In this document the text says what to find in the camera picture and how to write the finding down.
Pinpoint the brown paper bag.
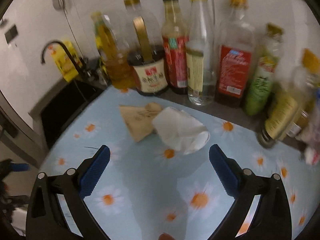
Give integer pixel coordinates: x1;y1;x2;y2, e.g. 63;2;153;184
119;102;163;142

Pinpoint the large cooking oil jug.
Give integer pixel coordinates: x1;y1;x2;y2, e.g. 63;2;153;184
91;11;136;90

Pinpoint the hanging metal strainer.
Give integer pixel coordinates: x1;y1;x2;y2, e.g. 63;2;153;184
52;0;65;11

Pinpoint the light blue daisy tablecloth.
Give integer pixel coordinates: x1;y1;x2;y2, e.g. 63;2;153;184
41;88;319;239

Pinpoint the plastic bag of white goods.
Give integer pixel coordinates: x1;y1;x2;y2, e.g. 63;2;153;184
301;86;319;166

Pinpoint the green label oil bottle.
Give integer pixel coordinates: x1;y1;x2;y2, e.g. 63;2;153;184
244;23;284;116

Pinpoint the clear bottle beige label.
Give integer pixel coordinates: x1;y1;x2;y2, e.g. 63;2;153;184
185;0;216;106

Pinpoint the white paper cup lid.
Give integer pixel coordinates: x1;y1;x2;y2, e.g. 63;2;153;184
152;107;210;155

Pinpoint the red label sauce bottle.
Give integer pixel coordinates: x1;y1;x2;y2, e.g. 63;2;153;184
161;0;188;95

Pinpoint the black curved faucet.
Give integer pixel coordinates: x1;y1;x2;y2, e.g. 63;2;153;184
41;40;83;82

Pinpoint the dark bottle red label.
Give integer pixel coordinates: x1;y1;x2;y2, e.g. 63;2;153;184
215;0;255;108

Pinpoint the yellow dish soap pack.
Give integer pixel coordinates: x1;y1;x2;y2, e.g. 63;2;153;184
48;40;82;82

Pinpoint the black kitchen sink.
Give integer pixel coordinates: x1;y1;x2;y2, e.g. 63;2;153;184
40;81;104;148

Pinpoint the glass bottle yellow label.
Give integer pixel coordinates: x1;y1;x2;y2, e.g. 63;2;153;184
257;48;319;148

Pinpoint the soy sauce jug white label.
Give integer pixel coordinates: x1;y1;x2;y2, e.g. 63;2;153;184
124;0;168;96

